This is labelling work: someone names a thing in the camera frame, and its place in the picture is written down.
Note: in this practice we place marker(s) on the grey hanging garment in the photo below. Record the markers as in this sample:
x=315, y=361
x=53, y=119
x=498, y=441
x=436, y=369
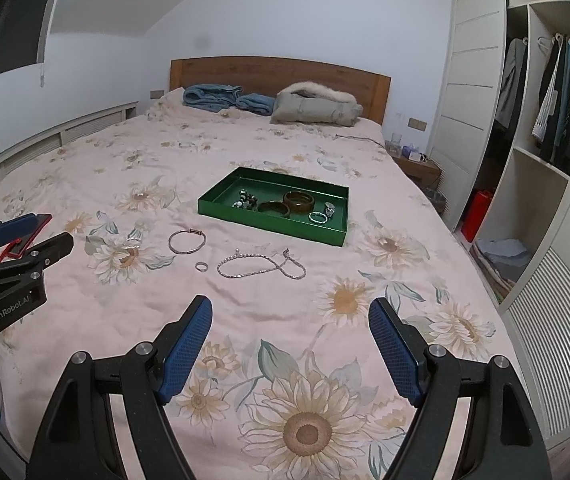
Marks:
x=511, y=80

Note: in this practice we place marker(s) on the blue tissue box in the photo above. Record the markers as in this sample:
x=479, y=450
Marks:
x=412, y=153

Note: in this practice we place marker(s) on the blue blanket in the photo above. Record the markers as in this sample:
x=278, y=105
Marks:
x=205, y=97

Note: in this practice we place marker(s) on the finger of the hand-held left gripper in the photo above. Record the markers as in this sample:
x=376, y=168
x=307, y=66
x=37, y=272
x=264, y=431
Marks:
x=40, y=255
x=17, y=226

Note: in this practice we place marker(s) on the wall socket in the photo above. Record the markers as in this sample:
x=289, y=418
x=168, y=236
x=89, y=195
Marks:
x=417, y=123
x=157, y=93

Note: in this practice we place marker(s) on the amber bangle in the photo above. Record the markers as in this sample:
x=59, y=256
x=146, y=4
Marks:
x=300, y=205

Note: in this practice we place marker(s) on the white low slatted cabinet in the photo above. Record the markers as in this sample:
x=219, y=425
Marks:
x=65, y=135

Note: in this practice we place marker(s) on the red container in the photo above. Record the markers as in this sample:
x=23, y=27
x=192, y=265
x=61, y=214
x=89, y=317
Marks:
x=477, y=215

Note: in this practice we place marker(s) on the twisted silver bangle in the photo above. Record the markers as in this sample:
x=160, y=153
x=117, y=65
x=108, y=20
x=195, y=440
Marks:
x=311, y=217

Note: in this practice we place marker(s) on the wooden nightstand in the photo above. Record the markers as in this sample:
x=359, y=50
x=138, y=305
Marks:
x=422, y=172

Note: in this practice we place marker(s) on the dark brown bangle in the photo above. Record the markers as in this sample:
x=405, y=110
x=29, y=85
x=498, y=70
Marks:
x=265, y=206

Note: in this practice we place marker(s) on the thin silver bangle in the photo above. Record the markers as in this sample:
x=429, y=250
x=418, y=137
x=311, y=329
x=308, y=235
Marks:
x=202, y=233

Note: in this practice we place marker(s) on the pile of folded clothes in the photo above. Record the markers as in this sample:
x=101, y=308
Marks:
x=502, y=260

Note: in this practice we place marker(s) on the wooden headboard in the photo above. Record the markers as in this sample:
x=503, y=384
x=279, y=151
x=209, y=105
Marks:
x=265, y=72

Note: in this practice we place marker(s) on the silver wristwatch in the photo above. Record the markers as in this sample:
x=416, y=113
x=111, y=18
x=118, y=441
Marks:
x=330, y=207

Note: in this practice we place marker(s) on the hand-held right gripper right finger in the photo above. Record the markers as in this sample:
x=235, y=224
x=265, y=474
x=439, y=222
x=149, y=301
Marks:
x=395, y=350

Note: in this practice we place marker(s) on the drinking glass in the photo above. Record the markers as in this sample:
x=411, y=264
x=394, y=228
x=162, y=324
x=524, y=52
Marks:
x=396, y=140

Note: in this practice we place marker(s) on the green shallow tray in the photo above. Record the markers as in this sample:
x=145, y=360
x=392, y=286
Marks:
x=265, y=190

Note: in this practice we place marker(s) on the mesh waste bin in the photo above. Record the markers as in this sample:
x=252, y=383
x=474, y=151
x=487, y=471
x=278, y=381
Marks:
x=435, y=201

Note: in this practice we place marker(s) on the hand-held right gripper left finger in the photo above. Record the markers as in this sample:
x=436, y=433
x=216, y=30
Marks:
x=185, y=350

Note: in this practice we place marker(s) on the grey fur-hooded coat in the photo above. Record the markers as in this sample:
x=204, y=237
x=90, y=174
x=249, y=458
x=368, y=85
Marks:
x=305, y=110

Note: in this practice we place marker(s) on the white wardrobe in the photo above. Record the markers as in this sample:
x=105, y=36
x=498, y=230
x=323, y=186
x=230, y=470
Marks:
x=470, y=60

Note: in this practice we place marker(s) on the striped hanging shirt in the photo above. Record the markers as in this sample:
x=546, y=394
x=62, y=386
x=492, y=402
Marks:
x=545, y=110

